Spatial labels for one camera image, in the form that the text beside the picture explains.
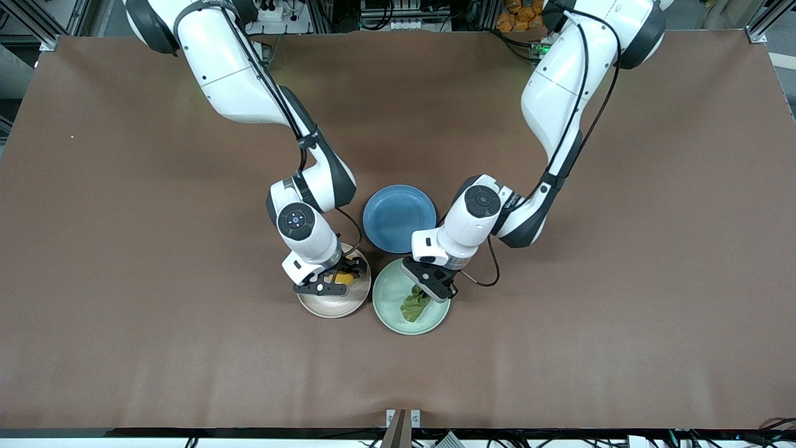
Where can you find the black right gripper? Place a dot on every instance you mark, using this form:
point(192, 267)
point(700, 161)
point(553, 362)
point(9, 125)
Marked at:
point(346, 267)

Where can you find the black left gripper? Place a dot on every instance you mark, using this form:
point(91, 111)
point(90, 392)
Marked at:
point(449, 274)

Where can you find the yellow lemon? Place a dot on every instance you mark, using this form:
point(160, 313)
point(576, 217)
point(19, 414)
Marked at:
point(346, 279)

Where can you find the green lettuce leaf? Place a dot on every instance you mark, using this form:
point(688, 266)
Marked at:
point(411, 309)

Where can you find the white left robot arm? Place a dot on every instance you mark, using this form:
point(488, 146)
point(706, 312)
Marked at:
point(559, 87)

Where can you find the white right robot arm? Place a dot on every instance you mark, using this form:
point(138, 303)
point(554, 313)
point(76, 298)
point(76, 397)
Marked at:
point(230, 74)

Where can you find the beige round plate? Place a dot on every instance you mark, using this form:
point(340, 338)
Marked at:
point(329, 306)

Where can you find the green round plate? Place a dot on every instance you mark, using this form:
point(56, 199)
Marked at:
point(392, 298)

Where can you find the blue round plate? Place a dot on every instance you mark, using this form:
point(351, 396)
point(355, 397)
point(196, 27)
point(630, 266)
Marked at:
point(398, 218)

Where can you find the brown table cover sheet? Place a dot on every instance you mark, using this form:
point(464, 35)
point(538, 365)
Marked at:
point(124, 249)

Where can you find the white power strip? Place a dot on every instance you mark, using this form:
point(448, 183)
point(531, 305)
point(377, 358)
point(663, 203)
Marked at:
point(280, 25)

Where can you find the orange snack packets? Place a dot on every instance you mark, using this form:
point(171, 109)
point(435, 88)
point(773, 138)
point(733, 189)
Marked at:
point(519, 15)

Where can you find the aluminium frame post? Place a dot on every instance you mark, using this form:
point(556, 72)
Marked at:
point(762, 28)
point(37, 28)

